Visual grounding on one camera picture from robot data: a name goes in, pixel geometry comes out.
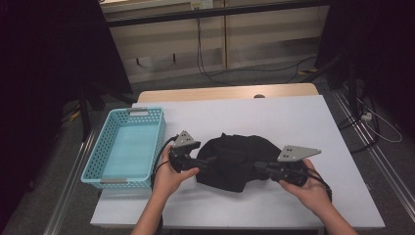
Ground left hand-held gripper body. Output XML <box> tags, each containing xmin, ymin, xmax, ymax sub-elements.
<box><xmin>167</xmin><ymin>130</ymin><xmax>206</xmax><ymax>174</ymax></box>

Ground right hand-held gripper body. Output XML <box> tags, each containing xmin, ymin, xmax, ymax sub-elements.
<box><xmin>268</xmin><ymin>145</ymin><xmax>323</xmax><ymax>188</ymax></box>

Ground black shorts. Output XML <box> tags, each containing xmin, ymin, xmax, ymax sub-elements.
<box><xmin>195</xmin><ymin>132</ymin><xmax>283</xmax><ymax>194</ymax></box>

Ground light blue plastic basket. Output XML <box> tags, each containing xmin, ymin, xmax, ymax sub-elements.
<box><xmin>80</xmin><ymin>107</ymin><xmax>167</xmax><ymax>190</ymax></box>

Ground person's left hand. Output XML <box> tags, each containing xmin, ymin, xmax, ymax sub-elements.
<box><xmin>152</xmin><ymin>144</ymin><xmax>201</xmax><ymax>201</ymax></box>

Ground person's right hand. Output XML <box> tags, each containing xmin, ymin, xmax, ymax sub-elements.
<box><xmin>278</xmin><ymin>159</ymin><xmax>331</xmax><ymax>217</ymax></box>

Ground wooden table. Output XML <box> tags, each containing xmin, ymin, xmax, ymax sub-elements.
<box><xmin>136</xmin><ymin>82</ymin><xmax>320</xmax><ymax>104</ymax></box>

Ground black stand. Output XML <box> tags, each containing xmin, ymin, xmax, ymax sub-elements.
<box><xmin>77</xmin><ymin>81</ymin><xmax>138</xmax><ymax>142</ymax></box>
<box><xmin>301</xmin><ymin>52</ymin><xmax>360</xmax><ymax>116</ymax></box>

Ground beige cabinet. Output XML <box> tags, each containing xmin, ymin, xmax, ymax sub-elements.
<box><xmin>99</xmin><ymin>0</ymin><xmax>331</xmax><ymax>84</ymax></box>

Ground black horizontal bar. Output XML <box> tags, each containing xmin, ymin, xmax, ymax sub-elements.
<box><xmin>105</xmin><ymin>0</ymin><xmax>331</xmax><ymax>28</ymax></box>

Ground black curtain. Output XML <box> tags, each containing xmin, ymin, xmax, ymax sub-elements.
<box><xmin>314</xmin><ymin>0</ymin><xmax>415</xmax><ymax>138</ymax></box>
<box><xmin>0</xmin><ymin>0</ymin><xmax>133</xmax><ymax>226</ymax></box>

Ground left hand-held gripper black cable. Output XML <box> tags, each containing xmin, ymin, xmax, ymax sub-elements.
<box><xmin>150</xmin><ymin>135</ymin><xmax>180</xmax><ymax>192</ymax></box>

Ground hand-held gripper black cable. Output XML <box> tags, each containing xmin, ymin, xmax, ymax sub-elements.
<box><xmin>150</xmin><ymin>135</ymin><xmax>180</xmax><ymax>192</ymax></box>
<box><xmin>304</xmin><ymin>169</ymin><xmax>334</xmax><ymax>204</ymax></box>

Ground right hand-held gripper black cable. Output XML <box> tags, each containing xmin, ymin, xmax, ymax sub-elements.
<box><xmin>304</xmin><ymin>169</ymin><xmax>334</xmax><ymax>204</ymax></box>

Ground black looped floor cable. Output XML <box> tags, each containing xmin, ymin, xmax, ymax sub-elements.
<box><xmin>337</xmin><ymin>92</ymin><xmax>381</xmax><ymax>155</ymax></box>

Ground aluminium floor rail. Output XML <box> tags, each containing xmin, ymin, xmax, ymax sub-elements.
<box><xmin>331</xmin><ymin>89</ymin><xmax>415</xmax><ymax>223</ymax></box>
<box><xmin>42</xmin><ymin>128</ymin><xmax>100</xmax><ymax>235</ymax></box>

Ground white cable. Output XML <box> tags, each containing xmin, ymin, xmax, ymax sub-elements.
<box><xmin>356</xmin><ymin>97</ymin><xmax>404</xmax><ymax>144</ymax></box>

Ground black hanging cable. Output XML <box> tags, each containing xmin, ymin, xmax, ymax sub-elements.
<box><xmin>195</xmin><ymin>18</ymin><xmax>237</xmax><ymax>87</ymax></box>

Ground white wall socket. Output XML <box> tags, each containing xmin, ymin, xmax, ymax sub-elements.
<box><xmin>190</xmin><ymin>0</ymin><xmax>214</xmax><ymax>10</ymax></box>

